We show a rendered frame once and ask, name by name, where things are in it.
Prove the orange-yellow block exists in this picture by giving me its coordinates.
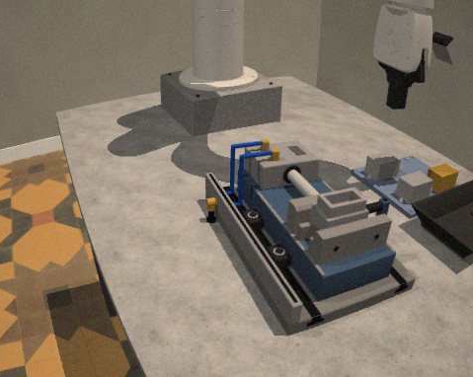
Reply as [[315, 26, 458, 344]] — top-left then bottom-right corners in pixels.
[[428, 164, 459, 193]]

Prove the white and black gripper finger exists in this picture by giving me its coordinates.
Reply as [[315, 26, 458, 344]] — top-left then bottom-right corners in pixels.
[[378, 61, 398, 107], [390, 50, 425, 110]]

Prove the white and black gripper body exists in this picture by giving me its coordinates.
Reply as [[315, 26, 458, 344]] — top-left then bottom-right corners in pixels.
[[373, 3, 433, 73]]

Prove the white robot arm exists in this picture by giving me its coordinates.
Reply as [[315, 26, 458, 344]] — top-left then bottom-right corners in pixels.
[[179, 0, 460, 91]]

